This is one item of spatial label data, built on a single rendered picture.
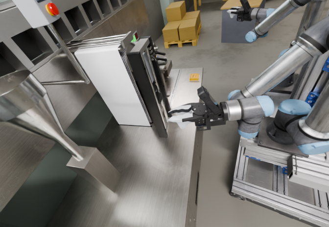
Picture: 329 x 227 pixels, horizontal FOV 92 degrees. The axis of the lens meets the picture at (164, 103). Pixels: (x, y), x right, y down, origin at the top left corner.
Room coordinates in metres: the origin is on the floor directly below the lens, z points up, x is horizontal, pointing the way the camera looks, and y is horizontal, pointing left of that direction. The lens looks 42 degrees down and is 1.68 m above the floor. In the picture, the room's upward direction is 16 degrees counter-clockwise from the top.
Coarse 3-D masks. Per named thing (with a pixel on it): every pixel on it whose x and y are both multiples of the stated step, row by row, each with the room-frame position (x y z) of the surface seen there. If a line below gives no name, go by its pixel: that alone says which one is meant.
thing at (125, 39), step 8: (128, 32) 0.78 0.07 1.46; (80, 40) 0.89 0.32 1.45; (88, 40) 0.87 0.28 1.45; (96, 40) 0.81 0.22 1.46; (104, 40) 0.79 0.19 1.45; (112, 40) 0.77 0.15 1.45; (120, 40) 0.71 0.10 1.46; (128, 40) 0.74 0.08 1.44; (72, 48) 0.83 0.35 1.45; (80, 48) 0.81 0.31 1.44; (88, 48) 0.80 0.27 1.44
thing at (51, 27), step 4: (48, 28) 0.52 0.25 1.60; (52, 28) 0.52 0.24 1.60; (52, 32) 0.52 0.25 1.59; (56, 32) 0.52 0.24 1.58; (56, 36) 0.52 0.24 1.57; (56, 40) 0.52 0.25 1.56; (60, 40) 0.52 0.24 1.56; (60, 44) 0.52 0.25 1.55; (64, 44) 0.52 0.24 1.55; (64, 48) 0.52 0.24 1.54; (68, 52) 0.52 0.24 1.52; (68, 56) 0.52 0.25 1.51; (72, 56) 0.53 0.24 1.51; (72, 60) 0.52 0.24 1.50; (72, 64) 0.52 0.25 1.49; (76, 64) 0.52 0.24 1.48; (76, 68) 0.52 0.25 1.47; (80, 68) 0.53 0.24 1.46; (80, 72) 0.52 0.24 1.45; (84, 76) 0.52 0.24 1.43; (84, 80) 0.52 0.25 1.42
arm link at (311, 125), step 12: (324, 96) 0.31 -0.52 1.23; (312, 108) 0.33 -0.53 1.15; (324, 108) 0.29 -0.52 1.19; (300, 120) 0.35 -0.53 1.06; (312, 120) 0.30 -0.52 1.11; (324, 120) 0.28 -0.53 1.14; (288, 132) 0.36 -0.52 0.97; (300, 132) 0.31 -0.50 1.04; (312, 132) 0.28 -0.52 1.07; (324, 132) 0.26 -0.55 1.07; (300, 144) 0.28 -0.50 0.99; (312, 144) 0.25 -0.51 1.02; (324, 144) 0.24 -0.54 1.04
